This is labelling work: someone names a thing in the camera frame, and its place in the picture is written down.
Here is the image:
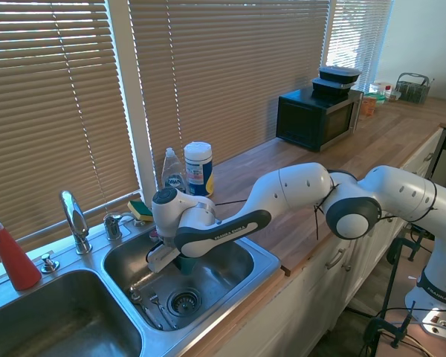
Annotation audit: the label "clear Dawn dish soap bottle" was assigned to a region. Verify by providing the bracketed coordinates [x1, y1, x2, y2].
[161, 147, 189, 197]

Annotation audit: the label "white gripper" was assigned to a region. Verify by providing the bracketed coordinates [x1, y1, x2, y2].
[145, 242, 184, 274]

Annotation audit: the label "black C-clamp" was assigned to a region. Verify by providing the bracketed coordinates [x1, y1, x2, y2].
[386, 232, 427, 263]
[363, 300, 418, 350]

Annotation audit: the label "grey cutlery caddy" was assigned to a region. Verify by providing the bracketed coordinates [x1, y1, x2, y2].
[394, 72, 431, 105]

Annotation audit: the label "white kitchen cabinets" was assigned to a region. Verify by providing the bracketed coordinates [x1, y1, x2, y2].
[185, 129, 446, 357]

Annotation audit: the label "metal drain strainer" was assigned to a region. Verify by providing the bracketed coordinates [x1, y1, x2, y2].
[167, 288, 203, 318]

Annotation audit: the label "black stand pole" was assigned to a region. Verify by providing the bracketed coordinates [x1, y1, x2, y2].
[378, 245, 403, 321]

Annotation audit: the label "metal spoon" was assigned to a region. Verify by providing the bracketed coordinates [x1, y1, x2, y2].
[128, 286, 164, 331]

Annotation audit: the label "stainless steel double sink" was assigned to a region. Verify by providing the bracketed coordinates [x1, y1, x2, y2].
[0, 205, 282, 357]

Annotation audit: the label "medium tan window blind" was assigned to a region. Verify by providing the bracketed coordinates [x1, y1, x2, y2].
[128, 0, 332, 180]

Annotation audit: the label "black plastic food container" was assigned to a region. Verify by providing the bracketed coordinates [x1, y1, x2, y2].
[317, 65, 362, 84]
[311, 77, 355, 100]

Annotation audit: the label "red spray bottle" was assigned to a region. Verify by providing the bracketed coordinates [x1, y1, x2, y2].
[0, 210, 43, 292]

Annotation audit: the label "metal cabinet handle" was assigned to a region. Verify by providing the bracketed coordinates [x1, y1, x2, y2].
[324, 248, 347, 271]

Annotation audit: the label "chrome kitchen faucet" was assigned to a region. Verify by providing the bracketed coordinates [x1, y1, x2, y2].
[59, 190, 94, 255]

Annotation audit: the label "narrow tan window blind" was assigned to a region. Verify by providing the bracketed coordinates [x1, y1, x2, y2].
[326, 0, 393, 93]

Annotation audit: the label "clear jar with green lid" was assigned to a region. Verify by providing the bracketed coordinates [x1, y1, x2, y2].
[369, 81, 394, 102]

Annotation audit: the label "metal fork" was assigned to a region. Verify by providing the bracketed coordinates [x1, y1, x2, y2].
[147, 291, 180, 331]

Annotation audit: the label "white window frame post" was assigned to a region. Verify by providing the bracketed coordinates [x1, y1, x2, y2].
[106, 0, 159, 202]

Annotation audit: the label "teal ceramic mug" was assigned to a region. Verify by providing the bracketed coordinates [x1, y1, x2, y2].
[177, 254, 200, 277]

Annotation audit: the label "wide tan window blind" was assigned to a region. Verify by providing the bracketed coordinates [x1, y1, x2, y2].
[0, 0, 143, 258]

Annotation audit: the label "orange plastic container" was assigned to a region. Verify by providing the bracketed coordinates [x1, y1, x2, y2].
[359, 94, 381, 117]

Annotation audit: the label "black microwave oven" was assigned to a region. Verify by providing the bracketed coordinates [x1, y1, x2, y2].
[275, 87, 365, 152]

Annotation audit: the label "white disinfecting wipes canister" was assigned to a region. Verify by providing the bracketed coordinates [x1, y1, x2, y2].
[184, 141, 214, 199]

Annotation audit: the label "chrome sink sprayer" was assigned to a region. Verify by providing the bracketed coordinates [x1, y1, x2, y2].
[103, 212, 135, 241]

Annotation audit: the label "yellow green sponge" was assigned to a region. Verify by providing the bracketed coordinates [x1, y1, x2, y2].
[127, 199, 155, 222]

